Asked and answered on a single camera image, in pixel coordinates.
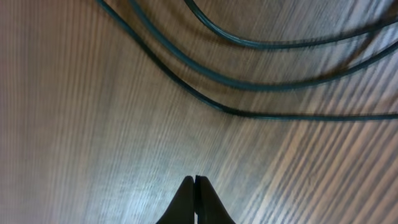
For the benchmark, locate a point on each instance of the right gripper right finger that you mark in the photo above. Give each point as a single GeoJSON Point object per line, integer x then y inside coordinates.
{"type": "Point", "coordinates": [208, 206]}

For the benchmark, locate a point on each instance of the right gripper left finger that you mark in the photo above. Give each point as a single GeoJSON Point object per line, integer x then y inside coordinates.
{"type": "Point", "coordinates": [181, 208]}

